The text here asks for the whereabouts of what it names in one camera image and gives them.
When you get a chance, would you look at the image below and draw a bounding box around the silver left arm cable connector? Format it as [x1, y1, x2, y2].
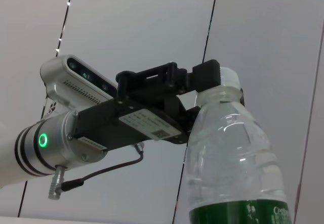
[48, 165, 67, 200]

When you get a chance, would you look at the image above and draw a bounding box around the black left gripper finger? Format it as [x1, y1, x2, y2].
[115, 59, 222, 103]
[164, 88, 246, 136]

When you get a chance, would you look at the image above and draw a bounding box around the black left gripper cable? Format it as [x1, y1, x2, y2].
[60, 149, 145, 192]

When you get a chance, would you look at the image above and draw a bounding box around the clear green-label water bottle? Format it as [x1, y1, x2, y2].
[182, 67, 296, 224]

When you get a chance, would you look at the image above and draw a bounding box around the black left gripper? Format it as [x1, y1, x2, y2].
[72, 99, 190, 152]

